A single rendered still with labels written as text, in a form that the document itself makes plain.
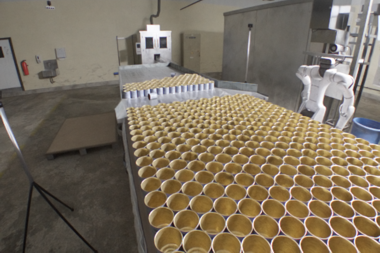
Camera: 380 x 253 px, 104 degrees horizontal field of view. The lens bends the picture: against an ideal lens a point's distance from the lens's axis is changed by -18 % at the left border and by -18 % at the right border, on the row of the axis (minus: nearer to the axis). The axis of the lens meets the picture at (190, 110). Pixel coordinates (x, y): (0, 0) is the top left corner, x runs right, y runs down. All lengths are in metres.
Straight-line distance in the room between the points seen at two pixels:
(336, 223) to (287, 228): 0.14
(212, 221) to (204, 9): 8.59
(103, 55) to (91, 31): 1.00
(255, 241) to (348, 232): 0.27
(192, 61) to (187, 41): 0.90
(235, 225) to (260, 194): 0.15
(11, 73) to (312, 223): 8.83
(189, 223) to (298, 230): 0.30
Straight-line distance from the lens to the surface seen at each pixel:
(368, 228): 0.72
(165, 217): 0.59
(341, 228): 0.68
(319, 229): 0.65
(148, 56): 6.46
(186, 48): 7.95
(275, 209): 0.64
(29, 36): 8.42
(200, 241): 0.55
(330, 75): 1.80
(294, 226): 0.61
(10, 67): 8.75
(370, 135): 3.39
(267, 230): 0.61
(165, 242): 0.57
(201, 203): 0.61
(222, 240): 0.54
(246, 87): 2.22
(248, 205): 0.62
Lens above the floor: 1.65
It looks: 22 degrees down
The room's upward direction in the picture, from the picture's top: straight up
